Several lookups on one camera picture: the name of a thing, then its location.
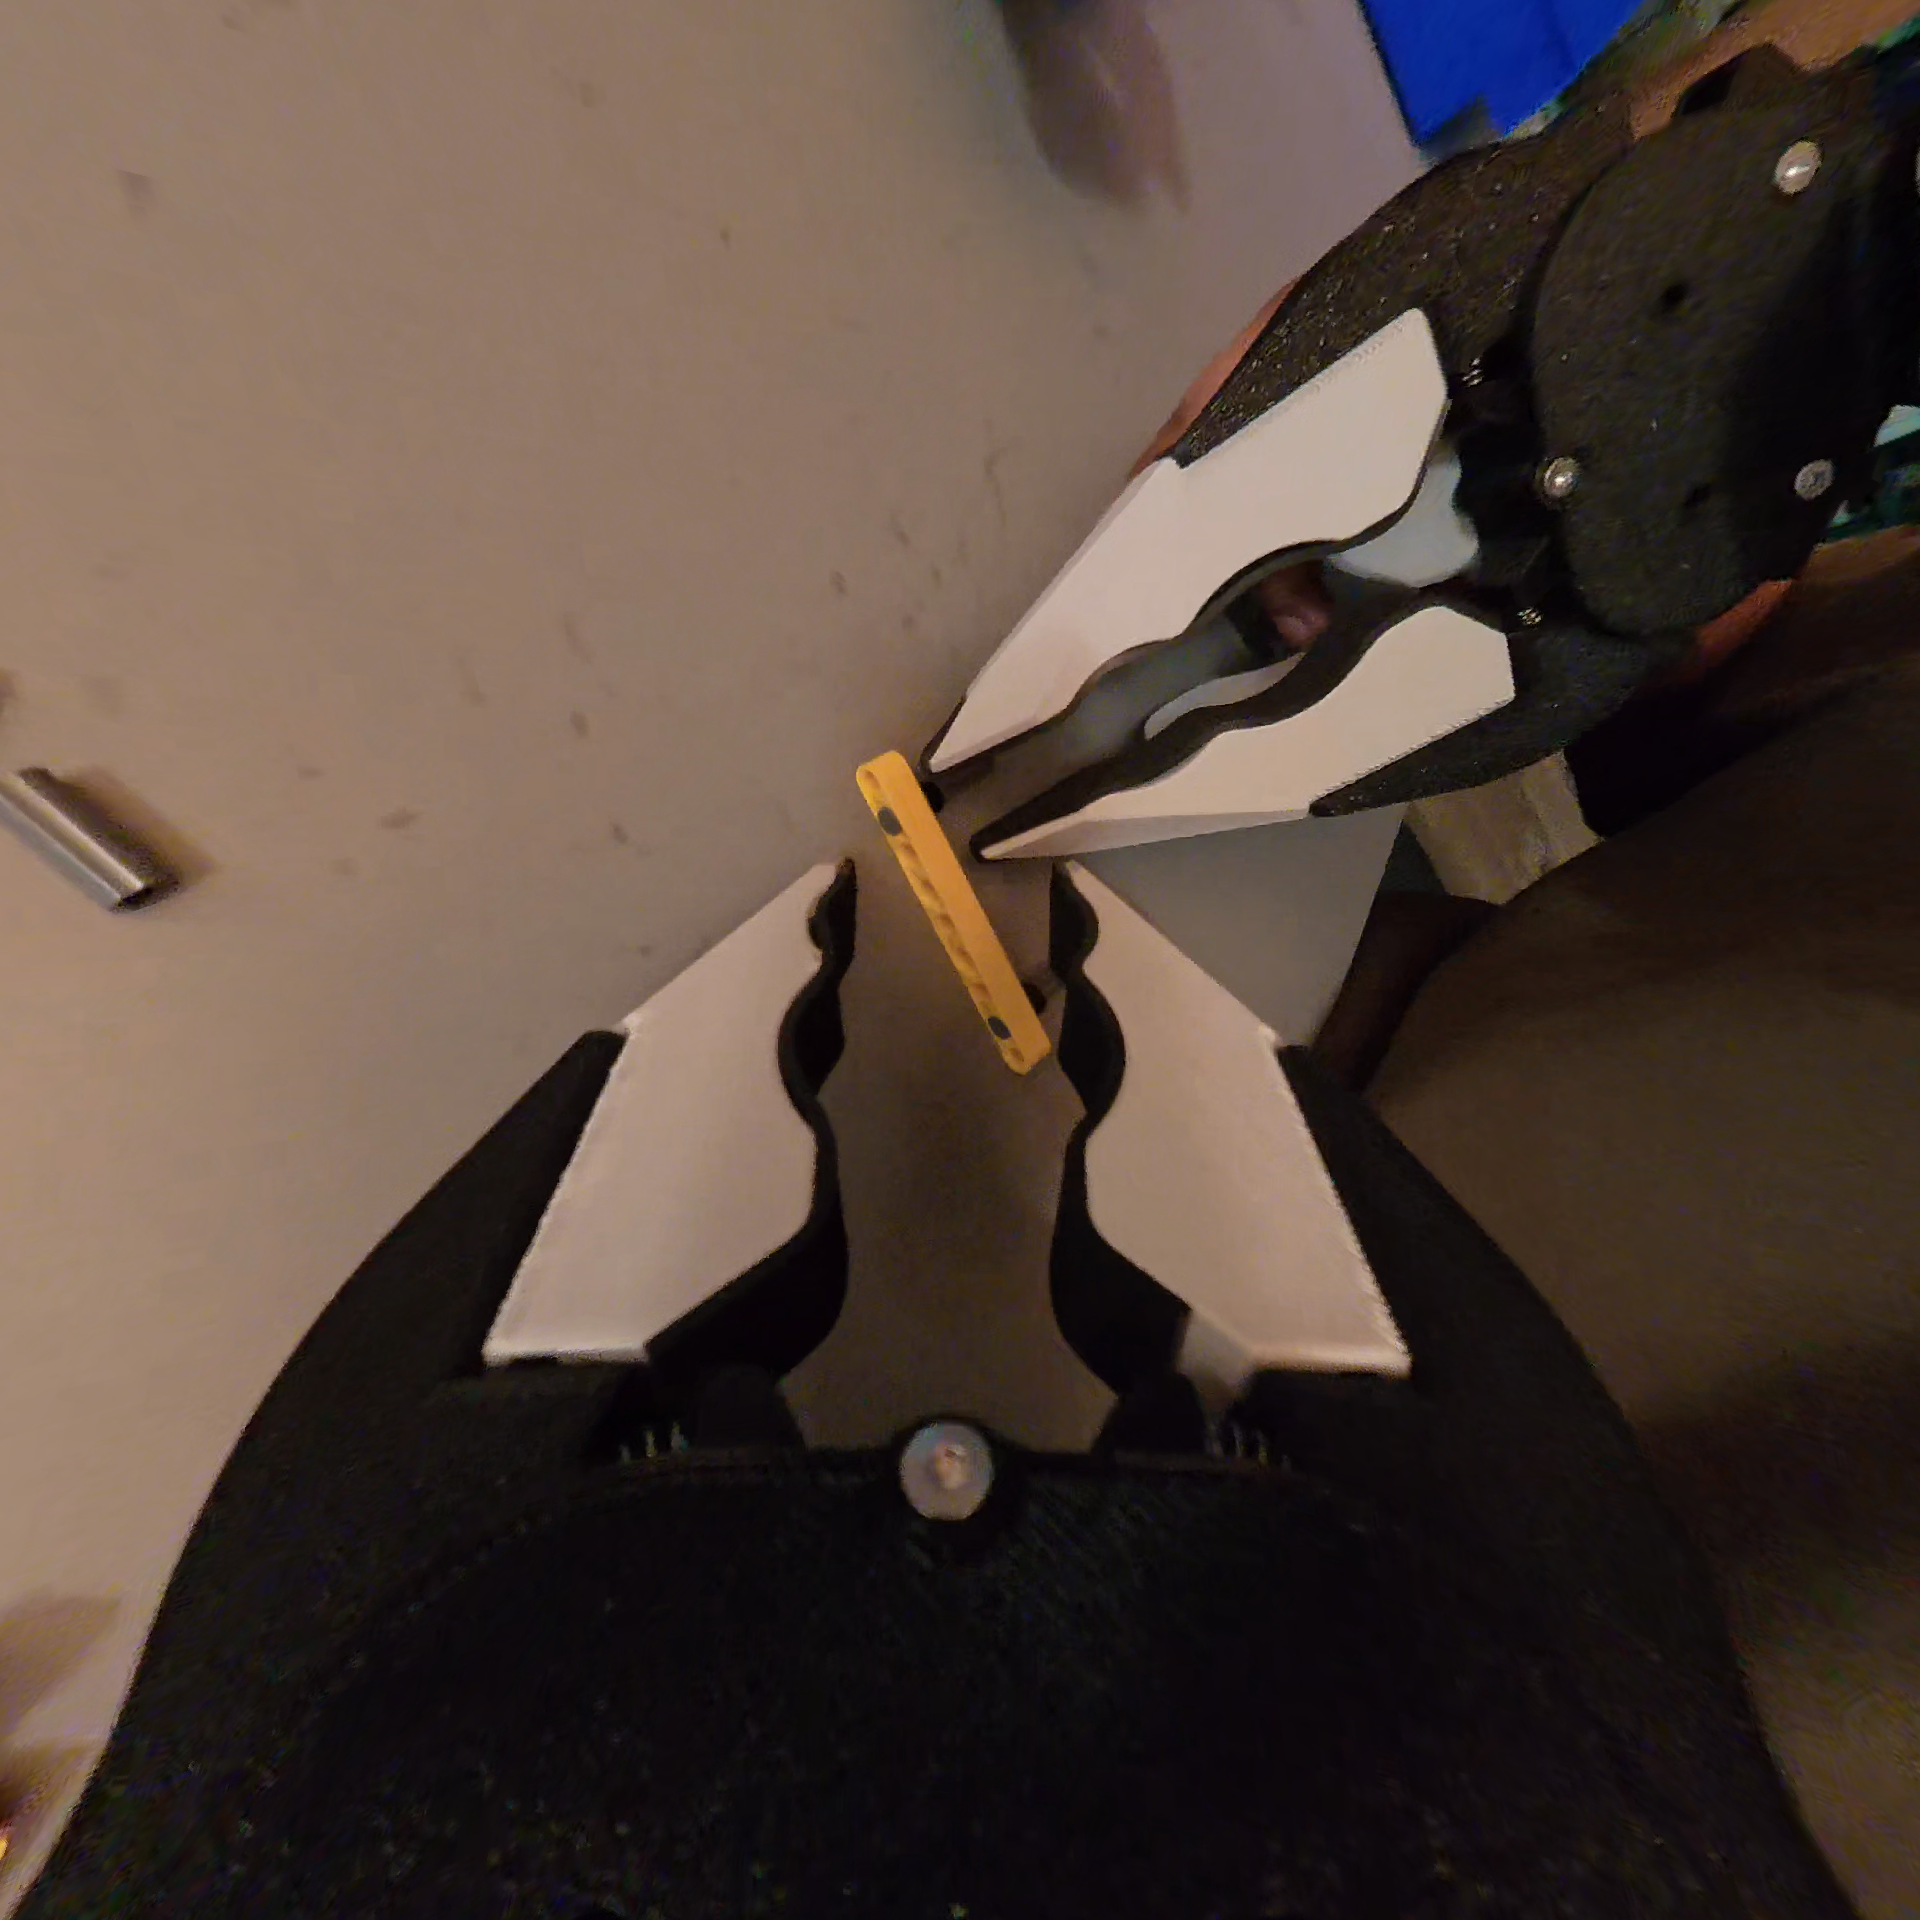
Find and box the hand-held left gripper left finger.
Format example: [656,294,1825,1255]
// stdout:
[481,857,859,1370]

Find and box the yellow thin beam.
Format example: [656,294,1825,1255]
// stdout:
[853,749,1056,1078]

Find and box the blue plastic bin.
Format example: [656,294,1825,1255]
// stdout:
[1356,0,1651,143]

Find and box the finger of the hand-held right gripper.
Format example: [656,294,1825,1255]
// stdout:
[917,306,1480,781]
[972,600,1519,864]

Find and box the dark grey sleeve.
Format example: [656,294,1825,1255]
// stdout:
[0,764,182,911]

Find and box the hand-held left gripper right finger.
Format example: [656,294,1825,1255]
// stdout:
[1046,862,1412,1411]

